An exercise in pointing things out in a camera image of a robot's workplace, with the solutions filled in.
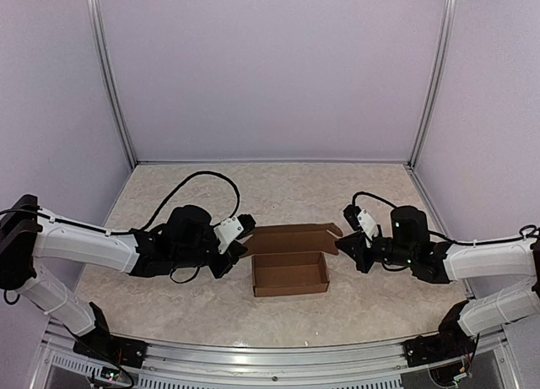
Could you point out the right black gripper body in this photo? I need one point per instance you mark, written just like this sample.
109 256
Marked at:
400 254

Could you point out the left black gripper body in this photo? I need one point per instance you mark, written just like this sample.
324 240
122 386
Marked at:
192 256

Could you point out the brown cardboard box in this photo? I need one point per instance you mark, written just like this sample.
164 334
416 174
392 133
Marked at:
290 259

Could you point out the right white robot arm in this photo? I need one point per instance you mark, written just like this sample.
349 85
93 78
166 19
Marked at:
444 261

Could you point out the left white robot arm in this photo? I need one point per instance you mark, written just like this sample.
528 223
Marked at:
30 234

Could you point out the small circuit board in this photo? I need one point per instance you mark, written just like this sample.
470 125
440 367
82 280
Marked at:
107 375

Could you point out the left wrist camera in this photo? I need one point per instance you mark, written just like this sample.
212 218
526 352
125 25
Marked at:
232 229

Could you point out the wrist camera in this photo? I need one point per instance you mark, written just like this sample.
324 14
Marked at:
232 229
360 220

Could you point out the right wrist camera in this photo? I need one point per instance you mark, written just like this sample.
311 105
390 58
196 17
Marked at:
360 220

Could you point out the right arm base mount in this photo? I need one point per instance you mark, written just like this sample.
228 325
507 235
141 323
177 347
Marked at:
449 342

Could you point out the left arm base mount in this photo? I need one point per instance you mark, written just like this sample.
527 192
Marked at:
99 343

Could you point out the front aluminium frame rail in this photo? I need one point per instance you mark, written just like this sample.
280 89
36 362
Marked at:
378 364

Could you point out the right aluminium corner post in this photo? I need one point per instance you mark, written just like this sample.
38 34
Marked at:
435 79

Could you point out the aluminium corner post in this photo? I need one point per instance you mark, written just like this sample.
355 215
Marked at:
435 79
98 29

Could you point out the left aluminium corner post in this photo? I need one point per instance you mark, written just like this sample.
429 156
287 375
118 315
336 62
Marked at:
98 29

